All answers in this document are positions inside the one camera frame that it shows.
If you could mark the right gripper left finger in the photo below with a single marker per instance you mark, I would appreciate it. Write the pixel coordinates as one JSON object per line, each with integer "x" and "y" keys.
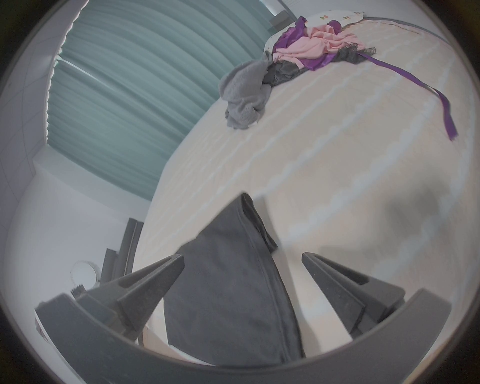
{"x": 142, "y": 296}

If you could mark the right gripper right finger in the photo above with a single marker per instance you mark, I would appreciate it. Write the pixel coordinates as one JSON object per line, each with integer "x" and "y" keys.
{"x": 345, "y": 296}

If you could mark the black long-sleeved top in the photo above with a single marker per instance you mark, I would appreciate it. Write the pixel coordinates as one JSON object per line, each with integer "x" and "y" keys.
{"x": 232, "y": 292}

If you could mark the bed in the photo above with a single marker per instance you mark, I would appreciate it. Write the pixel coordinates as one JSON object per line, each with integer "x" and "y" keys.
{"x": 337, "y": 150}

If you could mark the pile of clothes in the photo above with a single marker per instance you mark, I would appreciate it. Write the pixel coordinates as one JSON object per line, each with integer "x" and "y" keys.
{"x": 311, "y": 48}

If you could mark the black chest of drawers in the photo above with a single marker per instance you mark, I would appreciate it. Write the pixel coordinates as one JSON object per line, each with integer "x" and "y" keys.
{"x": 129, "y": 247}

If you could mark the blue-green curtain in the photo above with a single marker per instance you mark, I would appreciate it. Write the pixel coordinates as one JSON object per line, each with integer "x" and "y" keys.
{"x": 112, "y": 142}
{"x": 168, "y": 45}

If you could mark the grey garment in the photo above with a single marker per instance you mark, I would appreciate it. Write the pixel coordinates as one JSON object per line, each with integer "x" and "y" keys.
{"x": 245, "y": 93}

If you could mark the white printed pillow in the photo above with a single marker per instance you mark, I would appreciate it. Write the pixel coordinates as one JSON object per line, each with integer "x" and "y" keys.
{"x": 337, "y": 17}

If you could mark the grey bedside table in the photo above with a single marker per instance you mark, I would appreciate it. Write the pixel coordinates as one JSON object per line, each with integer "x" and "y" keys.
{"x": 279, "y": 18}

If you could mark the white round frame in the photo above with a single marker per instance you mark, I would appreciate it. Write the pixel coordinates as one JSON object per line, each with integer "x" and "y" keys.
{"x": 84, "y": 273}

